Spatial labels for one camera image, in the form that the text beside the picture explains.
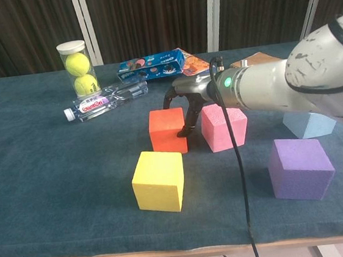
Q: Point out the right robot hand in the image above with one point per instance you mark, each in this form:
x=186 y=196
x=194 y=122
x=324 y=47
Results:
x=195 y=87

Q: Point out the pink foam cube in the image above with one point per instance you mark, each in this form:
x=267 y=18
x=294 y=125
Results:
x=218 y=132

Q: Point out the orange foam cube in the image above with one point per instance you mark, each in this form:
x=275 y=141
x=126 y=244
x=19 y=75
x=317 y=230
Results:
x=165 y=132

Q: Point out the light blue foam cube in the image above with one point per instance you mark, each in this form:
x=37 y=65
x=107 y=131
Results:
x=312 y=126

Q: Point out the purple foam cube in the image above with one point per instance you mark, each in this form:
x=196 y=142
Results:
x=298 y=170

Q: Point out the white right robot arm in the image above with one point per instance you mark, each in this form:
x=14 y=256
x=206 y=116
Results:
x=277 y=86

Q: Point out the orange cracker box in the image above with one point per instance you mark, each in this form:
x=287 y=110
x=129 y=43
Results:
x=193 y=63

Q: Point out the blue Oreo cookie box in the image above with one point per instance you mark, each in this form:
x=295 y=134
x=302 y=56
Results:
x=149 y=66

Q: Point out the brown spiral notebook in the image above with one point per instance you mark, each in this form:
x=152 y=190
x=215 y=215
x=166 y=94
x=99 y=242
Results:
x=256 y=59

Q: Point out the clear plastic water bottle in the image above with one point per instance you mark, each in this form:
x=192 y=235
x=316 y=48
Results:
x=95 y=105

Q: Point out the yellow foam cube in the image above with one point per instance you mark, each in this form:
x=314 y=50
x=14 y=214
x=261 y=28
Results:
x=158 y=182

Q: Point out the yellow tennis ball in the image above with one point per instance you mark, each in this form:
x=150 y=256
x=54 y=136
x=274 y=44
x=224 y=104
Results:
x=77 y=64
x=85 y=85

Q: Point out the clear tennis ball tube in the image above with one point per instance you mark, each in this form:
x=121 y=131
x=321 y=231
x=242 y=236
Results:
x=71 y=47

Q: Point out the dark blue table cloth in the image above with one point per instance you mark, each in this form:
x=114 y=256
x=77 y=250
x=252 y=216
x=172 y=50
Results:
x=57 y=177

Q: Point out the white table leg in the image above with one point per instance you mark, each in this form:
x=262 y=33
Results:
x=332 y=252

